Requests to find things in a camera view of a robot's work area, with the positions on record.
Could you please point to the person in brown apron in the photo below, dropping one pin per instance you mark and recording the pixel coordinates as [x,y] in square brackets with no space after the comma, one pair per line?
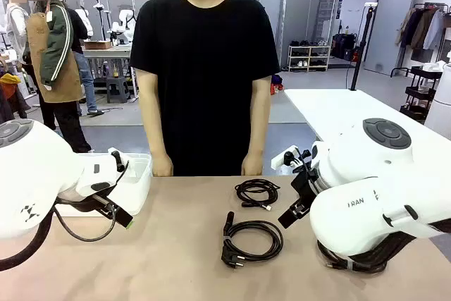
[53,50]

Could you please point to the person in black T-shirt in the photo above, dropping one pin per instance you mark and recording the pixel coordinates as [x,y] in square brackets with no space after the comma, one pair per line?
[204,68]

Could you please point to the clothes rack with coats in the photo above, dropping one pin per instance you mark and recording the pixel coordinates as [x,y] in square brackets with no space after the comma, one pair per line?
[423,29]

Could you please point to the black tripod pole with camera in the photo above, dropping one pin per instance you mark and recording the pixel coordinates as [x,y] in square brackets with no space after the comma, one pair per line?
[361,50]

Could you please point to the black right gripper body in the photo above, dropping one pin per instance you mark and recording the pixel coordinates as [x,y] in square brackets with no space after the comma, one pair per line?
[306,190]

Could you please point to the large white table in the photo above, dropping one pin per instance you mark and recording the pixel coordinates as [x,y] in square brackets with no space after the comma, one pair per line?
[334,110]

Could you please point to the grey door panel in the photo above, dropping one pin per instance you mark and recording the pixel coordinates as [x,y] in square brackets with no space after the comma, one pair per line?
[391,26]

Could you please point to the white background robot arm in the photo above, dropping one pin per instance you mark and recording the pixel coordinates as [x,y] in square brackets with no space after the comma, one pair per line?
[84,19]
[125,22]

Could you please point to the person's right hand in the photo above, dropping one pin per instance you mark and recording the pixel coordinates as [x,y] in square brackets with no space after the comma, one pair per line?
[162,167]

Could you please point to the clear plastic storage bin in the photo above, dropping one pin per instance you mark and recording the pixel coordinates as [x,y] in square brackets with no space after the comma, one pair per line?
[141,188]

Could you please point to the grey plastic stool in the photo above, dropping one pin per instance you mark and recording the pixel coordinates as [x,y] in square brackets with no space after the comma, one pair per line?
[117,89]

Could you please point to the person's left forearm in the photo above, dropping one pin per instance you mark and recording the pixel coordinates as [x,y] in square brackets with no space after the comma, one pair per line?
[257,128]

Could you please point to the purple and red clothes pile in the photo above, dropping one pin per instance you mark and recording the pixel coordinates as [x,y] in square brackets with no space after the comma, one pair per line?
[276,84]

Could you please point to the cardboard box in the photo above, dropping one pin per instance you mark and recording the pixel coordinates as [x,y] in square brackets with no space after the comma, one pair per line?
[97,44]

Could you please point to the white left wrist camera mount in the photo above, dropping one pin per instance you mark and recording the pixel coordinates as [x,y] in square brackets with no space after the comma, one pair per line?
[118,161]

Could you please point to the person in dark top, jeans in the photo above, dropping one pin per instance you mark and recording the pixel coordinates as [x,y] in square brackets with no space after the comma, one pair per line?
[86,75]

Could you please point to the black bags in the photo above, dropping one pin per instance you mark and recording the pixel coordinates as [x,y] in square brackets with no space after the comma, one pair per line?
[345,45]

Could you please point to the black utility cart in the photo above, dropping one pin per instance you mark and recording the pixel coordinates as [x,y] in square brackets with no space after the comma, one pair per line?
[421,93]

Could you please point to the grey workbench table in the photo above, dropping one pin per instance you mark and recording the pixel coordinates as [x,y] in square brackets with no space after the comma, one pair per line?
[105,52]

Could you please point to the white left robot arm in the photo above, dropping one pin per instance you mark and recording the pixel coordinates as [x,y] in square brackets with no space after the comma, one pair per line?
[35,174]

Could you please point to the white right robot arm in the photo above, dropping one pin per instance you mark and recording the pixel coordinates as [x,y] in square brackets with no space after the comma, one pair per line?
[352,209]

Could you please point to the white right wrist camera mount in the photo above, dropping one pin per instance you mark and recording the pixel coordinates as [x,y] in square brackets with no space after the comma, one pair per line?
[282,160]

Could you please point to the white shoe rack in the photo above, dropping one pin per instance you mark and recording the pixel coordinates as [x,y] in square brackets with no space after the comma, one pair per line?
[309,58]

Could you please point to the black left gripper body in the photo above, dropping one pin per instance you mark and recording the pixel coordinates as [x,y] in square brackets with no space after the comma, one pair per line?
[95,204]

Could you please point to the white cylindrical column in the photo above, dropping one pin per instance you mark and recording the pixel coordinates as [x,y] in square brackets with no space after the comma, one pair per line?
[440,103]

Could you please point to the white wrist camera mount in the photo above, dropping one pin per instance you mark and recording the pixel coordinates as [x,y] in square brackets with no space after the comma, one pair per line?
[118,161]
[282,160]

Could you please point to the person's left hand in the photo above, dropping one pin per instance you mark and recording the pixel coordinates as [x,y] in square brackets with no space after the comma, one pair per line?
[252,165]

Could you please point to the person's right forearm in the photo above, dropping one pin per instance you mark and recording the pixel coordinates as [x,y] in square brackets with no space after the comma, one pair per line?
[155,132]

